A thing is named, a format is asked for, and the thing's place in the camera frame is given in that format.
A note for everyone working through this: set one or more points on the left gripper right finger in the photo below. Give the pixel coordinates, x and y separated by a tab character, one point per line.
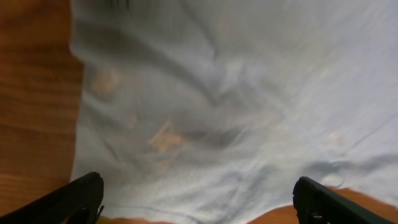
316	204

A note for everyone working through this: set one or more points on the light blue printed t-shirt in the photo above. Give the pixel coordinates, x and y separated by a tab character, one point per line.
210	111

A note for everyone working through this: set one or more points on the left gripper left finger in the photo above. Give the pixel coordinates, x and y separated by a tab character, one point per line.
77	202

